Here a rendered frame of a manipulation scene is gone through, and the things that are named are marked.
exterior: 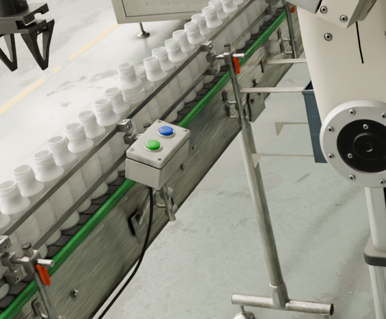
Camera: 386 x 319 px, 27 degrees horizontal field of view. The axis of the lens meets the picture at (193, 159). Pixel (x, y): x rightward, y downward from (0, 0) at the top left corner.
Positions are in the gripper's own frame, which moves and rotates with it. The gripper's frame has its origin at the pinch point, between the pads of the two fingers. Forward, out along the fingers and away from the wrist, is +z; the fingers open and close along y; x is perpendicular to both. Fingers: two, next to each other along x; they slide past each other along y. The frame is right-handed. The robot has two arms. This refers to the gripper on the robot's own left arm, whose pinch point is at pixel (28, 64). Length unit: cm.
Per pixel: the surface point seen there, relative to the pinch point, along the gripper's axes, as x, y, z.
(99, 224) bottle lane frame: 16.2, -9.1, 42.2
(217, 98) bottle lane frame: 78, -9, 43
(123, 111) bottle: 40, -13, 28
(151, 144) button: 24.7, 2.7, 27.8
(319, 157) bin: 86, 14, 64
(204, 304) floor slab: 106, -48, 139
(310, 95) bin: 86, 14, 46
